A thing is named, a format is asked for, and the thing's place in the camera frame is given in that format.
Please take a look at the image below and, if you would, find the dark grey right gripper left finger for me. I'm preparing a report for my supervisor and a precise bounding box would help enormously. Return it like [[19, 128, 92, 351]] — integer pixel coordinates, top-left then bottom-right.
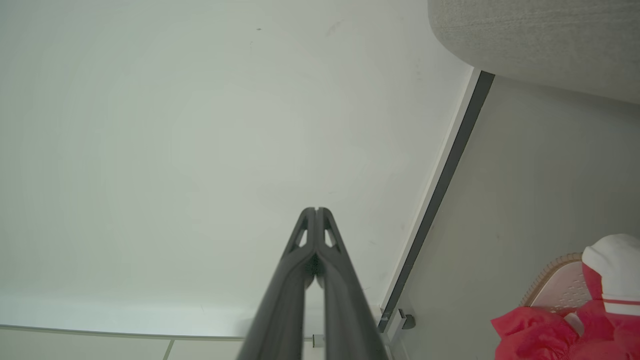
[[237, 207, 318, 360]]

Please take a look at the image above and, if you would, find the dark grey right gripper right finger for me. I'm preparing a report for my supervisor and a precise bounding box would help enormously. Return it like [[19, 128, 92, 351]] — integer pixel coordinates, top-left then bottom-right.
[[317, 207, 390, 360]]

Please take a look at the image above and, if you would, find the red garment with white stripe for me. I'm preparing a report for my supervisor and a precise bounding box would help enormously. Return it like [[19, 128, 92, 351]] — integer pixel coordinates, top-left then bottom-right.
[[490, 300, 640, 360]]

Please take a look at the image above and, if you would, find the white perforated laundry basket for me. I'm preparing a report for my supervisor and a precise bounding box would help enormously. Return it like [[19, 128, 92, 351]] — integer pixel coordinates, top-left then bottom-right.
[[520, 252, 601, 321]]

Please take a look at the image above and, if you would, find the black baseboard strip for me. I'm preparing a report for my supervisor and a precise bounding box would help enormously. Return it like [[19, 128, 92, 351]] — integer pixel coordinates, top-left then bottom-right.
[[377, 70, 496, 333]]

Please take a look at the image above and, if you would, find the white garment with red trim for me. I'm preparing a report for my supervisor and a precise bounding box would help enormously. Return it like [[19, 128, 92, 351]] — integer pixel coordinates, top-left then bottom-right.
[[581, 234, 640, 317]]

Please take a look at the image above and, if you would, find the grey fabric sofa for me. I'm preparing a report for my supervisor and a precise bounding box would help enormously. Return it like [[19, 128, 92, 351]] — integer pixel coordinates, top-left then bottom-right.
[[427, 0, 640, 105]]

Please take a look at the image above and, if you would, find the white wall trim strip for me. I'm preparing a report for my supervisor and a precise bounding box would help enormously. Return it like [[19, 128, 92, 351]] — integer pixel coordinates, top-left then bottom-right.
[[380, 66, 482, 313]]

